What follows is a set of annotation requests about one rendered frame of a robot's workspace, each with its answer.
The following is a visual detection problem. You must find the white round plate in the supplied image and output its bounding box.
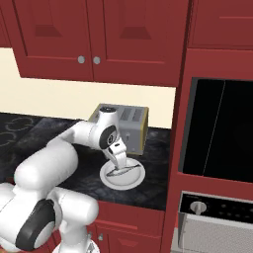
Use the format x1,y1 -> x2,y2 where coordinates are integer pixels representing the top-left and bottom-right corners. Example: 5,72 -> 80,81
99,156 -> 147,192

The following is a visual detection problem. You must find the black hob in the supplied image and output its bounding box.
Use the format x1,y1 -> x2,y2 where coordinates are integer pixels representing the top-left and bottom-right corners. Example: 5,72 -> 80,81
0,113 -> 42,151

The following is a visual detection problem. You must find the red base cupboard door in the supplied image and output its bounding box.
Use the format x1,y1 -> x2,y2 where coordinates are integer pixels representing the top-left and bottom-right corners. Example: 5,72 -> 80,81
93,222 -> 164,253

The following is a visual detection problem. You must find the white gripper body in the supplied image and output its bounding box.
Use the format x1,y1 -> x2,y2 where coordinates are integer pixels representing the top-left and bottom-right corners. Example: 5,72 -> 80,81
110,143 -> 128,169

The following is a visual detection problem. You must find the red wall cupboard door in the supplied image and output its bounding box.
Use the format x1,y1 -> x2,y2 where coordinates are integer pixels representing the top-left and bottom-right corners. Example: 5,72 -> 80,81
11,0 -> 95,82
86,0 -> 191,88

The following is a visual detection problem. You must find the black built-in appliance window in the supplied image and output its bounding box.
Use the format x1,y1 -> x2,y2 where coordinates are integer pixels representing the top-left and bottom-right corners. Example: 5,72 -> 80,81
178,76 -> 253,184

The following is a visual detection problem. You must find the grey oven with black panel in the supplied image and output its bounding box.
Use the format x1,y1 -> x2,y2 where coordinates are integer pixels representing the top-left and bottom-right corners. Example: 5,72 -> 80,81
171,190 -> 253,253

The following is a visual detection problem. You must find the grey fish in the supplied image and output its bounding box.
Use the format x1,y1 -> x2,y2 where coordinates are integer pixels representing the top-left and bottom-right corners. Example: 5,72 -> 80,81
106,163 -> 141,178

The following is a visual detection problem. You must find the grey toaster with yellow side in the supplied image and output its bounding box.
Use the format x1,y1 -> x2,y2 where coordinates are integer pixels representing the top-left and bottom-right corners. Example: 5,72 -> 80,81
88,103 -> 149,157

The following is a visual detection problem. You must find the red drawer front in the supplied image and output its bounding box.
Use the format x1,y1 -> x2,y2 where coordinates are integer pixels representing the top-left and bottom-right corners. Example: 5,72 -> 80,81
94,200 -> 166,237

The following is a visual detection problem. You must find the white oven knob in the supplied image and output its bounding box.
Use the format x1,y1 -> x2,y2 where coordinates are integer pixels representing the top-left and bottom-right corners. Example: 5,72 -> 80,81
191,201 -> 209,216

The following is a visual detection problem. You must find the red cupboard above oven column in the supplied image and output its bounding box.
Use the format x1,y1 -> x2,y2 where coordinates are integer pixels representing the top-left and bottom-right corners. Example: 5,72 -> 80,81
187,0 -> 253,51

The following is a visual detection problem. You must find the red narrow wall cupboard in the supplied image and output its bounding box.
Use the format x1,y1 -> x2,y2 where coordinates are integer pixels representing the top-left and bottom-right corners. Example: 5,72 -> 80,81
0,0 -> 13,49

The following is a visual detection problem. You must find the red tall oven column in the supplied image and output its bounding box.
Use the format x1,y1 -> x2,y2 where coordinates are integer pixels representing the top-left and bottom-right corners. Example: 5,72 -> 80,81
159,47 -> 253,253

